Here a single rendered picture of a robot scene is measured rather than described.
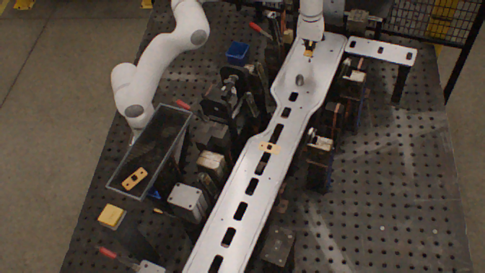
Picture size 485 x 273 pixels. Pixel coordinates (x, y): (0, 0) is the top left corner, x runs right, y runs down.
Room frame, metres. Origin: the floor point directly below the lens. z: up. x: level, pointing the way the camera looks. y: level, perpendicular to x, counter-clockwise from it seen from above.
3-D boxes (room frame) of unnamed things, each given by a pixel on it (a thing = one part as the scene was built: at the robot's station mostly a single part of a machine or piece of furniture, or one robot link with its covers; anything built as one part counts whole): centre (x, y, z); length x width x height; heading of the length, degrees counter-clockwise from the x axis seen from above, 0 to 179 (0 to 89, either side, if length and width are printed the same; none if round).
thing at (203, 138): (0.90, 0.14, 0.90); 0.05 x 0.05 x 0.40; 58
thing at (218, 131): (0.94, 0.10, 0.89); 0.13 x 0.11 x 0.38; 58
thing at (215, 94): (1.06, 0.03, 0.94); 0.18 x 0.13 x 0.49; 148
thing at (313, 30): (1.26, -0.34, 1.20); 0.10 x 0.07 x 0.11; 58
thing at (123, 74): (1.17, 0.40, 1.10); 0.19 x 0.12 x 0.24; 10
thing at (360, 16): (1.42, -0.59, 0.88); 0.08 x 0.08 x 0.36; 58
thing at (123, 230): (0.63, 0.46, 0.92); 0.08 x 0.08 x 0.44; 58
